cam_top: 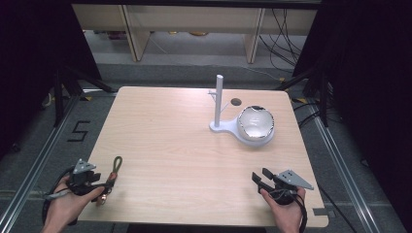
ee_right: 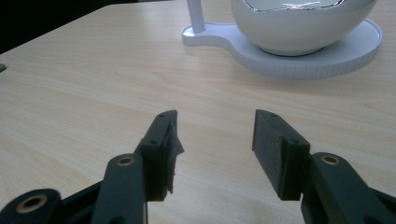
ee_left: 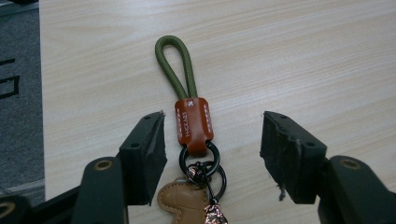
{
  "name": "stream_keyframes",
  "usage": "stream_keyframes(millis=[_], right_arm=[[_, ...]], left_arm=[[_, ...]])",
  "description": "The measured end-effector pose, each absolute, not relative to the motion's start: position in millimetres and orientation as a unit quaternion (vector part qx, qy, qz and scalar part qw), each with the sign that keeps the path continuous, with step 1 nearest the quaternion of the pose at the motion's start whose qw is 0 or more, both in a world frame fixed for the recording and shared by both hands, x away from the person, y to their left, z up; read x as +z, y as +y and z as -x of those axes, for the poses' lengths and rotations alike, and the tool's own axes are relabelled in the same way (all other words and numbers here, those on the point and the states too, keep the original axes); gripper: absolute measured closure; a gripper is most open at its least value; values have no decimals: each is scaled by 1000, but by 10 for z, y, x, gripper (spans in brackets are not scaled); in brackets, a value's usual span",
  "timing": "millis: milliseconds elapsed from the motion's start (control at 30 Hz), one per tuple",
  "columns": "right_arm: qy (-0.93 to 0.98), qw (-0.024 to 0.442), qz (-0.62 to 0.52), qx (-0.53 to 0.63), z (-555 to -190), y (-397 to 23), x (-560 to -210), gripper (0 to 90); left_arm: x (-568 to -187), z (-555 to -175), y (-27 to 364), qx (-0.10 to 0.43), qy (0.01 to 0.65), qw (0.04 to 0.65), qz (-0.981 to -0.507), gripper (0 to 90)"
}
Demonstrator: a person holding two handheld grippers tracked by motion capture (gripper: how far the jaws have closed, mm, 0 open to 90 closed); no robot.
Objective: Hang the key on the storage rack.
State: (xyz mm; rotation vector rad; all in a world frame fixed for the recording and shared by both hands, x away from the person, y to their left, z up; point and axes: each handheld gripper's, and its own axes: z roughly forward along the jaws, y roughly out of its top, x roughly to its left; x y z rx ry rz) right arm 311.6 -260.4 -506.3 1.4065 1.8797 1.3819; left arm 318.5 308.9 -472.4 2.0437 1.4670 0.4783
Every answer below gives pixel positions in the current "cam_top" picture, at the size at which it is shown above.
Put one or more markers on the shiny silver bowl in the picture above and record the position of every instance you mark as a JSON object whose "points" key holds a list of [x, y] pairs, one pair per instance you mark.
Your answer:
{"points": [[256, 123]]}

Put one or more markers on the aluminium floor rail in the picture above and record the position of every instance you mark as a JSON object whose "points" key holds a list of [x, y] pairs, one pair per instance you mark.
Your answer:
{"points": [[39, 165], [343, 174]]}

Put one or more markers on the black curtain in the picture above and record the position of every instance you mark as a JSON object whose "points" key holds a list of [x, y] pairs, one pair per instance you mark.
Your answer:
{"points": [[35, 58], [372, 81]]}

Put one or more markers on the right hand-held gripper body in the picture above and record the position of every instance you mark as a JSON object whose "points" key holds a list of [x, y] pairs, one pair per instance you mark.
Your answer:
{"points": [[286, 187]]}

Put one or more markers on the black metal stand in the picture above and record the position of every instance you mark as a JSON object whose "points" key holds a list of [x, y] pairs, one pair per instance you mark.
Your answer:
{"points": [[61, 93], [320, 93]]}

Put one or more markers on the person's right hand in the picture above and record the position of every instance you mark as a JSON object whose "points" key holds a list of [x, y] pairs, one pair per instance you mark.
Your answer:
{"points": [[285, 212]]}

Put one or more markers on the light wooden cabinet frame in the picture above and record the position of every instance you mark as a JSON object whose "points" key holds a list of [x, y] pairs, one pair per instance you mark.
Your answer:
{"points": [[139, 32]]}

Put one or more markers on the white stand with pole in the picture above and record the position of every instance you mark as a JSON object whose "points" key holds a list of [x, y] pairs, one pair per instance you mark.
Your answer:
{"points": [[219, 106]]}

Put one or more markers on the person's left hand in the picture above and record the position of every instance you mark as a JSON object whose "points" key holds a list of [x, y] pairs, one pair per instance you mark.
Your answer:
{"points": [[66, 210]]}

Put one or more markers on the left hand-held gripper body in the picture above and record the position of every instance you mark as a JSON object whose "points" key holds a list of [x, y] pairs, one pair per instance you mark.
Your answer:
{"points": [[81, 181]]}

